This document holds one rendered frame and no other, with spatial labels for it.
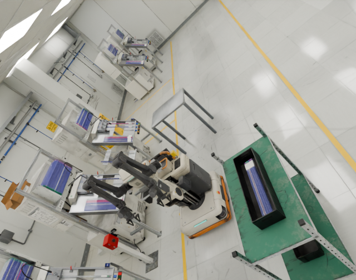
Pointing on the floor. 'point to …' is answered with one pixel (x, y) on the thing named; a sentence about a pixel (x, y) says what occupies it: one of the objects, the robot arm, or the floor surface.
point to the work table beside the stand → (177, 100)
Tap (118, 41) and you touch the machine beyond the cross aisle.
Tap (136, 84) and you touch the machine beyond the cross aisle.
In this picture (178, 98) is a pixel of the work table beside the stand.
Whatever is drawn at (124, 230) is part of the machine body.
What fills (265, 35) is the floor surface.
